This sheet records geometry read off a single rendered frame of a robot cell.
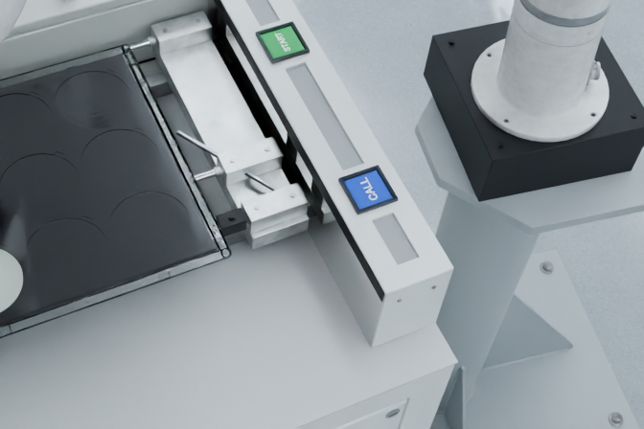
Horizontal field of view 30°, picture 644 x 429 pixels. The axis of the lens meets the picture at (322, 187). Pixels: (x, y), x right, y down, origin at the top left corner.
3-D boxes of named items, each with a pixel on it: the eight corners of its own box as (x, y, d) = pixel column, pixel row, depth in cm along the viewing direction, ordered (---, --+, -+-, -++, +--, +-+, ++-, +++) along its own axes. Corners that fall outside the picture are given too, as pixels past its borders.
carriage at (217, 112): (252, 250, 156) (252, 238, 154) (151, 52, 174) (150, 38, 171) (308, 231, 159) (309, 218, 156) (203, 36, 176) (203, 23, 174)
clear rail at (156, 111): (222, 262, 150) (222, 256, 149) (119, 50, 169) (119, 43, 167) (233, 259, 151) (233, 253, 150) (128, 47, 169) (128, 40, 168)
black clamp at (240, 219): (221, 237, 153) (221, 227, 151) (215, 224, 154) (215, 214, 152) (247, 229, 154) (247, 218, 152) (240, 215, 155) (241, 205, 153)
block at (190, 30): (159, 55, 170) (159, 40, 167) (150, 38, 171) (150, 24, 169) (212, 39, 172) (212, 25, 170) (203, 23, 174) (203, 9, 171)
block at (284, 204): (250, 234, 154) (251, 220, 152) (240, 213, 156) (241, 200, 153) (307, 214, 157) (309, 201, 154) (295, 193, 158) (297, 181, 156)
